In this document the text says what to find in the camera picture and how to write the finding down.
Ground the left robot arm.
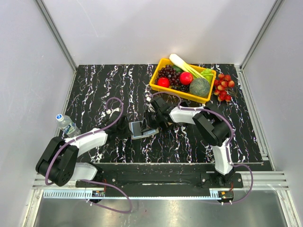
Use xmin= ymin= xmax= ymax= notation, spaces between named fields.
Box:
xmin=36 ymin=111 xmax=132 ymax=187

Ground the aluminium frame rail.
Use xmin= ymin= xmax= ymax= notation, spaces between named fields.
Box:
xmin=34 ymin=0 xmax=78 ymax=71

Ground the beige leather card holder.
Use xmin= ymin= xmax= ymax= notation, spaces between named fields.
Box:
xmin=129 ymin=121 xmax=159 ymax=140

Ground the white green leek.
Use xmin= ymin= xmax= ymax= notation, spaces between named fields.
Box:
xmin=169 ymin=53 xmax=205 ymax=79

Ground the green lettuce leaf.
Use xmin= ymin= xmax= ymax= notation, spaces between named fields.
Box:
xmin=201 ymin=69 xmax=213 ymax=84

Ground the clear plastic water bottle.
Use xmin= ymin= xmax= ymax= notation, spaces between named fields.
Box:
xmin=56 ymin=114 xmax=81 ymax=138

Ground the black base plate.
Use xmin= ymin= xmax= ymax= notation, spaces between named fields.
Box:
xmin=75 ymin=162 xmax=244 ymax=198

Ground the green melon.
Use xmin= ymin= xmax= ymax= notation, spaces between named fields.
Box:
xmin=189 ymin=78 xmax=210 ymax=97

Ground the yellow plastic bin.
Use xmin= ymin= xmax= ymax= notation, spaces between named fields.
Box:
xmin=149 ymin=58 xmax=216 ymax=104

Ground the red apple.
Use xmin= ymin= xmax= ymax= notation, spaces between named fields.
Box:
xmin=157 ymin=77 xmax=170 ymax=88
xmin=179 ymin=72 xmax=194 ymax=86

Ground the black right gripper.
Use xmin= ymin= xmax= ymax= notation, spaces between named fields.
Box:
xmin=140 ymin=110 xmax=162 ymax=133

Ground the red apple right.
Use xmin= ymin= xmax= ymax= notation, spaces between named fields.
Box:
xmin=179 ymin=72 xmax=194 ymax=86

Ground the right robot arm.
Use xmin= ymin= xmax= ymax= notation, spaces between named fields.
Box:
xmin=139 ymin=96 xmax=233 ymax=187

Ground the red lychee bunch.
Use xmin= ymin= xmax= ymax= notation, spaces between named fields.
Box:
xmin=214 ymin=73 xmax=237 ymax=102

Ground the red apple left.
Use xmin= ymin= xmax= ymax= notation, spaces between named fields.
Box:
xmin=157 ymin=77 xmax=170 ymax=88

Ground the dark purple grape bunch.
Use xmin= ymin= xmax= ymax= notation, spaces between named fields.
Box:
xmin=154 ymin=65 xmax=189 ymax=93

